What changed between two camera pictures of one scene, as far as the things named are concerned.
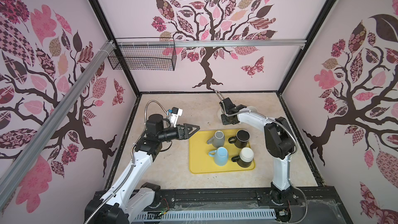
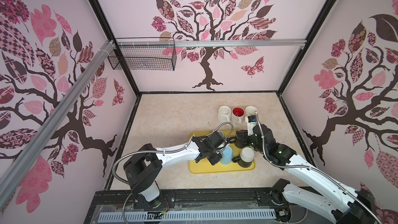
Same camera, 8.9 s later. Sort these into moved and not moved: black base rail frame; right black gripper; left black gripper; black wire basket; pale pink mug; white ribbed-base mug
Moved: left black gripper; right black gripper
Not moved: black wire basket; white ribbed-base mug; pale pink mug; black base rail frame
